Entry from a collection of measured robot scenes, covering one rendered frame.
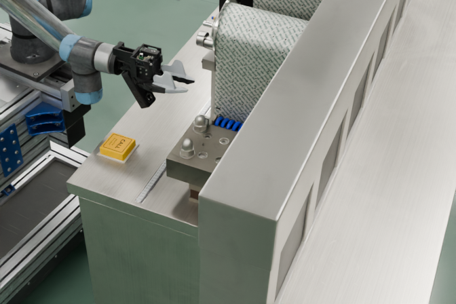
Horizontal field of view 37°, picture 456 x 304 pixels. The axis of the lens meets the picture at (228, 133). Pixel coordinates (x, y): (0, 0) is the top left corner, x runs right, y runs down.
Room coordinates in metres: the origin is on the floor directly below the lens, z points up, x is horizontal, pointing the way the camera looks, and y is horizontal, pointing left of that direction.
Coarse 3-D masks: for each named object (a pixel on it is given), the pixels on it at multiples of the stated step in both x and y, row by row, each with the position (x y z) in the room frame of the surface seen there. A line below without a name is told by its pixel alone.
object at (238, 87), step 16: (224, 64) 1.34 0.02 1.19; (240, 64) 1.33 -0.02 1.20; (224, 80) 1.34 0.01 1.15; (240, 80) 1.33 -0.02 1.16; (256, 80) 1.31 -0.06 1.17; (224, 96) 1.34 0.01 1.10; (240, 96) 1.32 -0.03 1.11; (256, 96) 1.31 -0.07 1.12; (224, 112) 1.34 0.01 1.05; (240, 112) 1.32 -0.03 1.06
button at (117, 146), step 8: (112, 136) 1.37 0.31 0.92; (120, 136) 1.37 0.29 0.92; (104, 144) 1.34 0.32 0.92; (112, 144) 1.34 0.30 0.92; (120, 144) 1.34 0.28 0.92; (128, 144) 1.34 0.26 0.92; (104, 152) 1.32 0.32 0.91; (112, 152) 1.31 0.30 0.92; (120, 152) 1.31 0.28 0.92; (128, 152) 1.32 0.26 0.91
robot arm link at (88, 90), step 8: (72, 72) 1.47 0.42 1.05; (96, 72) 1.47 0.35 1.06; (80, 80) 1.45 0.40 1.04; (88, 80) 1.45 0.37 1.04; (96, 80) 1.47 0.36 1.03; (80, 88) 1.45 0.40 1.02; (88, 88) 1.45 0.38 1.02; (96, 88) 1.46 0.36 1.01; (80, 96) 1.45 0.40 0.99; (88, 96) 1.45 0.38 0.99; (96, 96) 1.46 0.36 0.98
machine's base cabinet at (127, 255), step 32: (96, 224) 1.19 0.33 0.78; (128, 224) 1.15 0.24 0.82; (96, 256) 1.19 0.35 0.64; (128, 256) 1.16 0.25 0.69; (160, 256) 1.12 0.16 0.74; (192, 256) 1.09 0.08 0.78; (96, 288) 1.20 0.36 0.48; (128, 288) 1.16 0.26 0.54; (160, 288) 1.12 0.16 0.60; (192, 288) 1.09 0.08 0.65
